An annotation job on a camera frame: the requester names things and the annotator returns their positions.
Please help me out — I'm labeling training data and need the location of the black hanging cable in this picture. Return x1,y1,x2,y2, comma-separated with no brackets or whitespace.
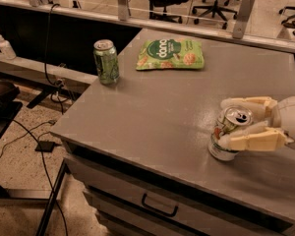
43,3,73,115

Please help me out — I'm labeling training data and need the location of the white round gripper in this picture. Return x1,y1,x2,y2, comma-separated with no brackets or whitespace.
217,96,295,151

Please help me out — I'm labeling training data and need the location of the metal bracket post centre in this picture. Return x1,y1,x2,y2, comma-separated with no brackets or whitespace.
117,0,130,21

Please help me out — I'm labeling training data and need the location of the black drawer handle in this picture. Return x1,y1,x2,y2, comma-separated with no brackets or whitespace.
141,193,180,218

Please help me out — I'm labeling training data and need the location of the white 7up soda can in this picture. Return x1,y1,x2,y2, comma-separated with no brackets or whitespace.
208,105,253,161

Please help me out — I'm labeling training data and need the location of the green rice chip bag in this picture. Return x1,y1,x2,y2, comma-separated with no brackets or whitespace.
137,38,205,71

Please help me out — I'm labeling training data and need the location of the green soda can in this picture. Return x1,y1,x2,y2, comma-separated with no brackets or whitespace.
93,39,119,85

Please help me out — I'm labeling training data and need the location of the white pump bottle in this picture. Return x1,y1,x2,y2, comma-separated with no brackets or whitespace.
0,34,17,60

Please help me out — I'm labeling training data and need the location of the black floor cable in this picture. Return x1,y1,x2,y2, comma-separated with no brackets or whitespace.
0,118,70,236

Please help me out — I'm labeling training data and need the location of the metal bracket post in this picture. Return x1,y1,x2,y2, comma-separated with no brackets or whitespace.
232,0,255,39
117,0,130,21

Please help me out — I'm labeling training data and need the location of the grey drawer cabinet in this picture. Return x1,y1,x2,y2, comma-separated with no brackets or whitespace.
53,29,295,236

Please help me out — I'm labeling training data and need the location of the black power adapter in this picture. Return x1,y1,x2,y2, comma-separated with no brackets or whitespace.
35,141,55,152

